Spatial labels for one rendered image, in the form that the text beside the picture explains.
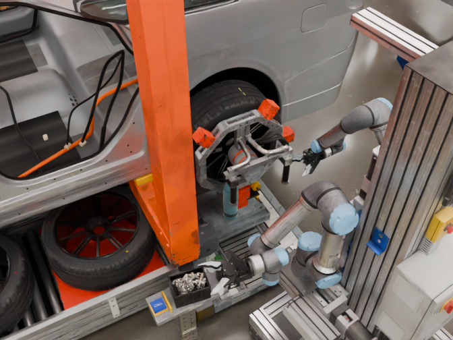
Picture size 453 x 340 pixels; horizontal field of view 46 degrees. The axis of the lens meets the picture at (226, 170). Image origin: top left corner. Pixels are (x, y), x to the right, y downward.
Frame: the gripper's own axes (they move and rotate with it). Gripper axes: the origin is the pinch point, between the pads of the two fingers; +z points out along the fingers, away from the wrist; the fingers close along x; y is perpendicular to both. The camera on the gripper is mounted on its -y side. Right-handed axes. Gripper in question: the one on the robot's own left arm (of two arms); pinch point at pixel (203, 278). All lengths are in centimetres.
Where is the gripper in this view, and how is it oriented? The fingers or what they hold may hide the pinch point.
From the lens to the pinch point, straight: 209.0
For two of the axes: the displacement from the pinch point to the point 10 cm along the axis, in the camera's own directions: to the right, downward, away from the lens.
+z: -9.3, 2.6, -2.5
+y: 0.5, 7.7, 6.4
